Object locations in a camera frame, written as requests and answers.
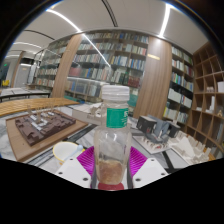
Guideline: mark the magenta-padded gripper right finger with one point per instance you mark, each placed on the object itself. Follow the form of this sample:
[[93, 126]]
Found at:
[[148, 170]]

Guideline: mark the tall bookshelf with books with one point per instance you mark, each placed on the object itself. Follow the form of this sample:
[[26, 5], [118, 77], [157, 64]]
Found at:
[[180, 86], [50, 70], [113, 63]]

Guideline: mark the white cup with yellow rim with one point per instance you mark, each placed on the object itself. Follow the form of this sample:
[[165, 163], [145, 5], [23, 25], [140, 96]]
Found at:
[[65, 151]]

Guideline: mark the wooden cubby shelf unit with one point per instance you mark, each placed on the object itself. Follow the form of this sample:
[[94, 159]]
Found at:
[[208, 96]]

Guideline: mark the long ceiling light strip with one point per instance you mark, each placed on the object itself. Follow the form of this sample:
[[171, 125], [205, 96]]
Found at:
[[165, 20], [66, 20]]

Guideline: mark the white architectural site model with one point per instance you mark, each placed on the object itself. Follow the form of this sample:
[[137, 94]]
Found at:
[[190, 146]]

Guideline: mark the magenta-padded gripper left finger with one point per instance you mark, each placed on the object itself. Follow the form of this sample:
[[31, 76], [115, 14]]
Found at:
[[75, 170]]

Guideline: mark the brown building model on board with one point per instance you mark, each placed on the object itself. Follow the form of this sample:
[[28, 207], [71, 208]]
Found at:
[[40, 128]]

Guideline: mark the curved wooden slat bench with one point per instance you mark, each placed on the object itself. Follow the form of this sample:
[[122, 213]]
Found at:
[[30, 105]]

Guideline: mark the clear plastic bottle white cap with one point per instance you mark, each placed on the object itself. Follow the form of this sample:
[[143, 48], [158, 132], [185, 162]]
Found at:
[[112, 143]]

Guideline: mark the beige architectural building model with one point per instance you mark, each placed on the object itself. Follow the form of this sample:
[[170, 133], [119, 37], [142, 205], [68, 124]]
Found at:
[[86, 115]]

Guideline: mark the dark grey building model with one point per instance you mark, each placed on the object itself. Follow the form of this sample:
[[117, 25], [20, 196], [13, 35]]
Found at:
[[155, 130]]

